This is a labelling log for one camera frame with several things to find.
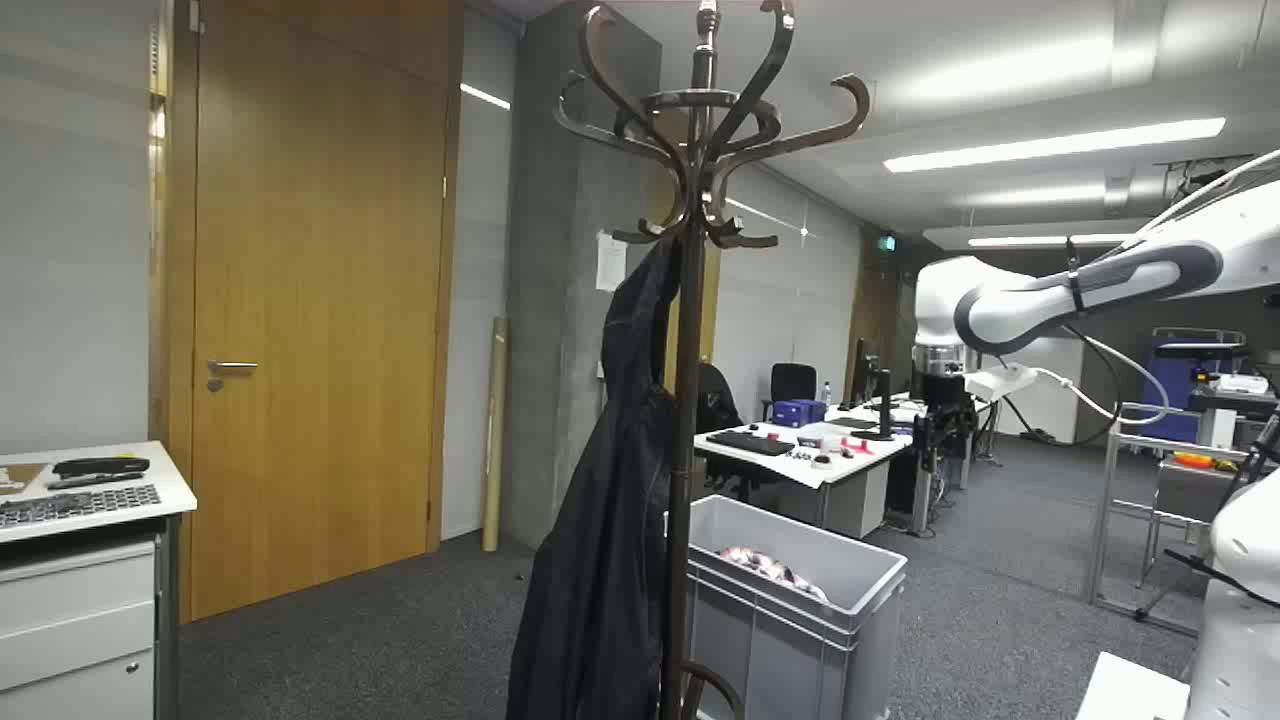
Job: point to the green exit sign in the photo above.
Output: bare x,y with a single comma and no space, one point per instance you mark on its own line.
885,246

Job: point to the black hoodie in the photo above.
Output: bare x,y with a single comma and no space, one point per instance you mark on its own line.
601,534

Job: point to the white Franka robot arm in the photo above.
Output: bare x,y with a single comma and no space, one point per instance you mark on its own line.
1144,274

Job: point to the long ceiling light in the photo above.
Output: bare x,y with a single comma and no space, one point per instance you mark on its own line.
1055,146
1055,242

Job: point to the black office chair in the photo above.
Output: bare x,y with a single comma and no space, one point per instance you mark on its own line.
795,381

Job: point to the long cardboard tube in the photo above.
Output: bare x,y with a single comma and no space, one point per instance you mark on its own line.
495,425

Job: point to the black stapler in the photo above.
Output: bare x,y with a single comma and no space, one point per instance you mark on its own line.
99,468

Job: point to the white robot platform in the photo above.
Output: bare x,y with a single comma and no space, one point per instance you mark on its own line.
1125,689

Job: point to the white desk with drawers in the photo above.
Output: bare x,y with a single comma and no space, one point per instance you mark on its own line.
80,615

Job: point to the blue box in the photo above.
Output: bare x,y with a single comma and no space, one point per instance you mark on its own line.
796,408

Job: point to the grey keyboard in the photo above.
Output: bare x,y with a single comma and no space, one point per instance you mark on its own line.
80,507

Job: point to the black keyboard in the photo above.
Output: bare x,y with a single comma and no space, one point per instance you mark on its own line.
749,442

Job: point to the metal frame cart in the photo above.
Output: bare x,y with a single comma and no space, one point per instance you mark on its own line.
1113,507

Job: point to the grey plastic crate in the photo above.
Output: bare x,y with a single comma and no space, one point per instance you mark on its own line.
787,655

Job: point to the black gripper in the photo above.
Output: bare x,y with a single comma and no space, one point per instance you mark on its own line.
949,386

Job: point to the wooden door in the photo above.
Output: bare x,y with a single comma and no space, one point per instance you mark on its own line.
323,333

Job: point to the dark wooden coat stand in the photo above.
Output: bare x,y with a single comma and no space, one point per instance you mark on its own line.
686,403

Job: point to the plaid cloth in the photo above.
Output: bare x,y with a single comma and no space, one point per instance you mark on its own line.
772,571

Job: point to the white paper sign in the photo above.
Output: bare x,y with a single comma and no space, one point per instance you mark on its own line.
610,262

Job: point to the brown flat object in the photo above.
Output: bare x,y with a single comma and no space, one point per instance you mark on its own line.
23,473

